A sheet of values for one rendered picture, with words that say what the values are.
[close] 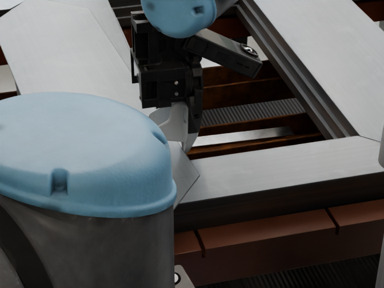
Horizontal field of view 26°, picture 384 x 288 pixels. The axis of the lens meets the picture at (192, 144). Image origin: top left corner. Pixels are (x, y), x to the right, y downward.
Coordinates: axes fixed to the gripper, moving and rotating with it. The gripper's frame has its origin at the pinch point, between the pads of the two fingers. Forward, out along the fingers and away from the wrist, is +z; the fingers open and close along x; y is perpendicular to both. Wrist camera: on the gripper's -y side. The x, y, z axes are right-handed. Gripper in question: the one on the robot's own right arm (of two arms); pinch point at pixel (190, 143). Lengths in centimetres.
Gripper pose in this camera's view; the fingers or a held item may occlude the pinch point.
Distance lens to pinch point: 114.8
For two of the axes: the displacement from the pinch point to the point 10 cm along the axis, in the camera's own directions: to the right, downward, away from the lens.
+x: 2.5, 5.3, -8.1
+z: 0.0, 8.3, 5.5
